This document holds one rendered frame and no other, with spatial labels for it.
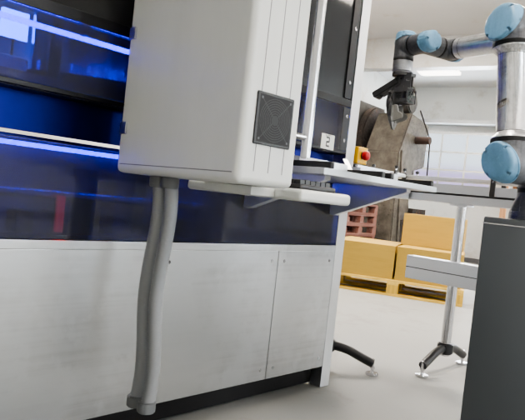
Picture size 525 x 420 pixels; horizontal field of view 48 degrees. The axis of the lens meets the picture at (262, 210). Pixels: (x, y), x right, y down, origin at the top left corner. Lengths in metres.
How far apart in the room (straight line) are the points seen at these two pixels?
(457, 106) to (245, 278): 9.37
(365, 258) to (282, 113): 4.24
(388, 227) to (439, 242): 2.86
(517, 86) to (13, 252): 1.47
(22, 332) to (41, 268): 0.17
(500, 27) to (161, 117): 1.04
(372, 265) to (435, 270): 2.41
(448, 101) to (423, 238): 5.74
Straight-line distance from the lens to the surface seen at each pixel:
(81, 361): 1.78
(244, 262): 2.10
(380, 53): 8.47
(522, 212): 1.95
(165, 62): 1.55
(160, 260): 1.56
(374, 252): 5.51
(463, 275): 3.08
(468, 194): 3.06
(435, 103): 11.35
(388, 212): 8.63
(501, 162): 1.85
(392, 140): 8.77
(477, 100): 11.19
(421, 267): 3.18
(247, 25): 1.34
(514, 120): 1.90
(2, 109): 1.67
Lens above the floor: 0.78
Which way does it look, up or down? 1 degrees down
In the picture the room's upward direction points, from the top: 6 degrees clockwise
